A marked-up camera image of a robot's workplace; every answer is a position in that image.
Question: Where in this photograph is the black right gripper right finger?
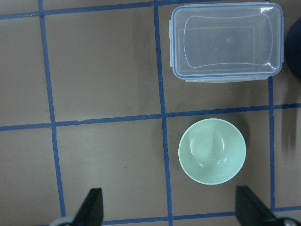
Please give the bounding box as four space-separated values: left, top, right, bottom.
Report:
235 186 278 226

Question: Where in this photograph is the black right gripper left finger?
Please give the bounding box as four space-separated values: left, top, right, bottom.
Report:
73 188 104 226

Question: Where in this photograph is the green bowl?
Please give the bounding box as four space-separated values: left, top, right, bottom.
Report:
178 118 246 185

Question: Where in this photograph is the clear plastic food container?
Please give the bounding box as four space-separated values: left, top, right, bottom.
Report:
169 1 284 83

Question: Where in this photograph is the dark blue saucepan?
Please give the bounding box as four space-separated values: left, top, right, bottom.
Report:
285 18 301 79

